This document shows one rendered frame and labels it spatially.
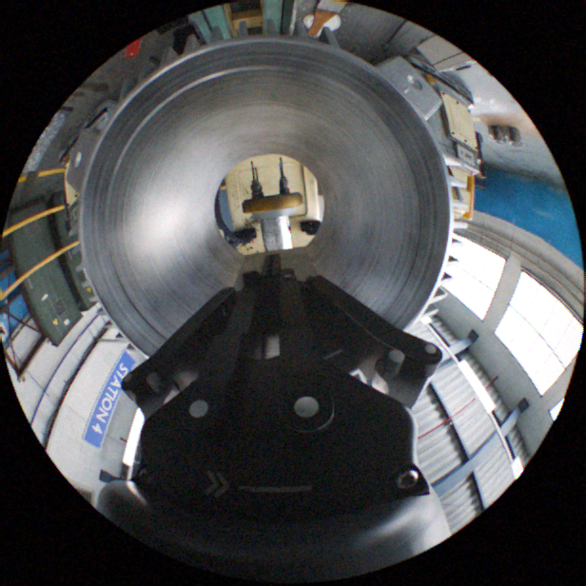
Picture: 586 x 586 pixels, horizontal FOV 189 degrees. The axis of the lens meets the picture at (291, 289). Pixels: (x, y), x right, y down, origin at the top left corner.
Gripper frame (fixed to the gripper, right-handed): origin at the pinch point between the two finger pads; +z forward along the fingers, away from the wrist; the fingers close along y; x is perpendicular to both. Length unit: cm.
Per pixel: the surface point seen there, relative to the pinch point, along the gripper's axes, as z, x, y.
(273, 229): 35.1, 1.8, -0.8
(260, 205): 30.2, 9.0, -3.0
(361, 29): 11, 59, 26
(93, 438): -21, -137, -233
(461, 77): 10, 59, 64
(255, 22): 9, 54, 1
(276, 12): 2.4, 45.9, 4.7
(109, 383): 57, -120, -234
